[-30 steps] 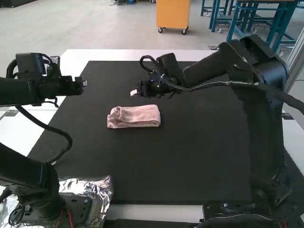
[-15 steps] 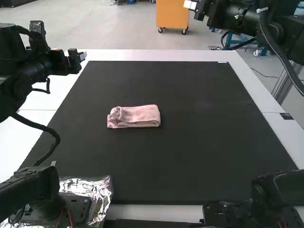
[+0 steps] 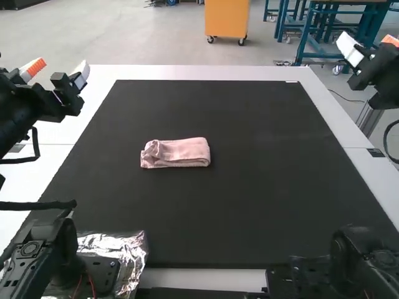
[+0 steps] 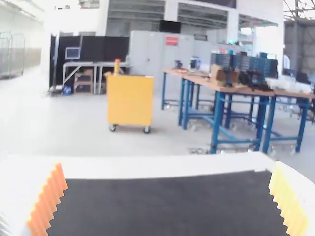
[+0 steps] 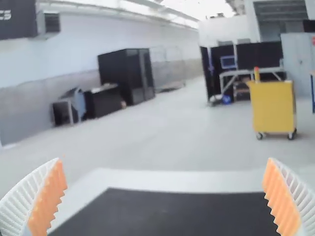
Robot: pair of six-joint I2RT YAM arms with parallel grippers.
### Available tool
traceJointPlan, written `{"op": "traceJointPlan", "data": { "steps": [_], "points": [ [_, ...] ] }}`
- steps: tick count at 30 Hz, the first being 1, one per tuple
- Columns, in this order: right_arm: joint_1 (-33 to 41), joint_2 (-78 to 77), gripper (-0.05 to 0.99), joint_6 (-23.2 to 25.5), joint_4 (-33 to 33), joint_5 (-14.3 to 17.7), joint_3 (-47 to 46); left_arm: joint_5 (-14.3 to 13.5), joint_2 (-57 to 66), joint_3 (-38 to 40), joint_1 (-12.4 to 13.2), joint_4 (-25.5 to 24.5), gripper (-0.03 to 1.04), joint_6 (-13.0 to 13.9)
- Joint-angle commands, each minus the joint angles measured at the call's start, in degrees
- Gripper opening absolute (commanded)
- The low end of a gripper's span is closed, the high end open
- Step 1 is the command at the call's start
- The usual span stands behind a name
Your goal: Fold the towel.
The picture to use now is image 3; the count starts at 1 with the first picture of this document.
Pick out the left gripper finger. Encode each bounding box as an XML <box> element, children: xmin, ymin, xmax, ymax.
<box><xmin>69</xmin><ymin>60</ymin><xmax>91</xmax><ymax>93</ymax></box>
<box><xmin>18</xmin><ymin>57</ymin><xmax>47</xmax><ymax>84</ymax></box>

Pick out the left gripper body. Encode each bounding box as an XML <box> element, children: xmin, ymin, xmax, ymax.
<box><xmin>0</xmin><ymin>67</ymin><xmax>85</xmax><ymax>125</ymax></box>

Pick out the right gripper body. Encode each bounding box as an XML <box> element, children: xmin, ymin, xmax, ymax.
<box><xmin>347</xmin><ymin>42</ymin><xmax>399</xmax><ymax>110</ymax></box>

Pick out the pale towel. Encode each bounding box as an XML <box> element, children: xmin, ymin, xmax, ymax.
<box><xmin>139</xmin><ymin>136</ymin><xmax>212</xmax><ymax>170</ymax></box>

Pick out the yellow wheeled cart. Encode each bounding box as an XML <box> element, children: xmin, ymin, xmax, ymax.
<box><xmin>204</xmin><ymin>0</ymin><xmax>251</xmax><ymax>47</ymax></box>

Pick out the silver foil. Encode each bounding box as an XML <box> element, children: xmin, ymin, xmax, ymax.
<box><xmin>42</xmin><ymin>229</ymin><xmax>149</xmax><ymax>299</ymax></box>

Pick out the black mat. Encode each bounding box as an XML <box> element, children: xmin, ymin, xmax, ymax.
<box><xmin>12</xmin><ymin>79</ymin><xmax>399</xmax><ymax>270</ymax></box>

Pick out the dark base panel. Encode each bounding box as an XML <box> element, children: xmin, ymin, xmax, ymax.
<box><xmin>266</xmin><ymin>255</ymin><xmax>331</xmax><ymax>299</ymax></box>
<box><xmin>79</xmin><ymin>255</ymin><xmax>124</xmax><ymax>295</ymax></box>

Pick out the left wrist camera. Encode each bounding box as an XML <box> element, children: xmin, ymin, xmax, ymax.
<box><xmin>49</xmin><ymin>72</ymin><xmax>71</xmax><ymax>94</ymax></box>

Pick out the blue frame workbench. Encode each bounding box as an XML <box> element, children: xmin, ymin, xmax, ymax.
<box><xmin>263</xmin><ymin>0</ymin><xmax>312</xmax><ymax>44</ymax></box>
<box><xmin>294</xmin><ymin>0</ymin><xmax>399</xmax><ymax>75</ymax></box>

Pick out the black cable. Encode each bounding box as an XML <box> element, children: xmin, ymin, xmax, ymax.
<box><xmin>383</xmin><ymin>120</ymin><xmax>399</xmax><ymax>166</ymax></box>
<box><xmin>0</xmin><ymin>199</ymin><xmax>78</xmax><ymax>212</ymax></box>
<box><xmin>0</xmin><ymin>126</ymin><xmax>41</xmax><ymax>165</ymax></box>

